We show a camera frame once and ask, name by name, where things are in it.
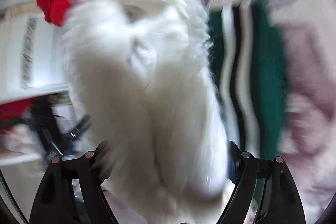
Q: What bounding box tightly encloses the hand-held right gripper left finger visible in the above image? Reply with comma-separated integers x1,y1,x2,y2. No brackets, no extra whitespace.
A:
29,140,119,224

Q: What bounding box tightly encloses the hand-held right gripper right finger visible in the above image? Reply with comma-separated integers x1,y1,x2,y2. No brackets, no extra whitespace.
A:
219,140,306,224

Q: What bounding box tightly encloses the white fluffy coat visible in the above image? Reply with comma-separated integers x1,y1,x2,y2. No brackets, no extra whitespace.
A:
60,0,237,224

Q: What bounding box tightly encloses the dark bulky object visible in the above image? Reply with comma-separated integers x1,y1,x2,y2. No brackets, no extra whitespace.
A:
31,101,67,162

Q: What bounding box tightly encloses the red cloth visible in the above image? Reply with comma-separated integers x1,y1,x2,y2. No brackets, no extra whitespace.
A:
0,99,35,130

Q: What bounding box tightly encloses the green striped sweater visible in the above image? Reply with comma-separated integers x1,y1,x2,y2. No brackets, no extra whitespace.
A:
207,1,287,205

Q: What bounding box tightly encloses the white wardrobe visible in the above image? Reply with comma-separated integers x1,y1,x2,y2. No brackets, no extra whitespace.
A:
0,1,72,107

